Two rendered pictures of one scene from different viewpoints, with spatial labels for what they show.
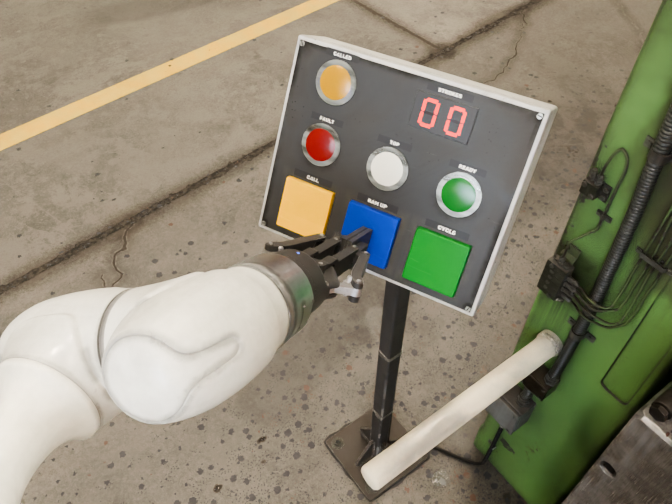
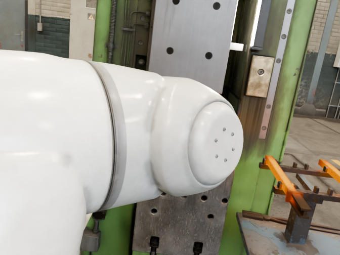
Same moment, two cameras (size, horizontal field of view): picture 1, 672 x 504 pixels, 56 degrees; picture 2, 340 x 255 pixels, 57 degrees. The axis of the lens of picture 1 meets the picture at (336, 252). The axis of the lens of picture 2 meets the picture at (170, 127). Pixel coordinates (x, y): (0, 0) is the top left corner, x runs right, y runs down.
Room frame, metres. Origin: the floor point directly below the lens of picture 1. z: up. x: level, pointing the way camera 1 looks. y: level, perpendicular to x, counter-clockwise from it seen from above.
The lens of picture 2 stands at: (-0.42, 0.52, 1.39)
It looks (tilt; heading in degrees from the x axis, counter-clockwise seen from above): 16 degrees down; 306
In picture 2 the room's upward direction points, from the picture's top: 7 degrees clockwise
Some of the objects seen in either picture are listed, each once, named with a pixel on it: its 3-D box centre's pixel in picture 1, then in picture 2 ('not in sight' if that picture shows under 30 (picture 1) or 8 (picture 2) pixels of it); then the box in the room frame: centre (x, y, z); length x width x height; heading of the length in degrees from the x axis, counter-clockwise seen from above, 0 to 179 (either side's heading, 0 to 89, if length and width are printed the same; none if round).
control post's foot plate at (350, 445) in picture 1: (377, 442); not in sight; (0.68, -0.11, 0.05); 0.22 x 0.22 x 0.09; 36
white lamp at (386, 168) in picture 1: (387, 168); not in sight; (0.61, -0.07, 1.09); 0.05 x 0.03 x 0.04; 36
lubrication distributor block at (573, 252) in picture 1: (560, 279); not in sight; (0.65, -0.38, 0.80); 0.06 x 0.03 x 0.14; 36
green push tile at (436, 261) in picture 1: (436, 261); not in sight; (0.52, -0.13, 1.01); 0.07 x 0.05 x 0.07; 61
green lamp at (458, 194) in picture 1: (458, 194); not in sight; (0.56, -0.15, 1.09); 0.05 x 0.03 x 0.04; 36
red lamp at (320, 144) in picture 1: (320, 144); not in sight; (0.66, 0.02, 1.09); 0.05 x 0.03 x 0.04; 36
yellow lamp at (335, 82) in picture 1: (335, 82); not in sight; (0.70, 0.00, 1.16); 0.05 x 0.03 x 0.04; 36
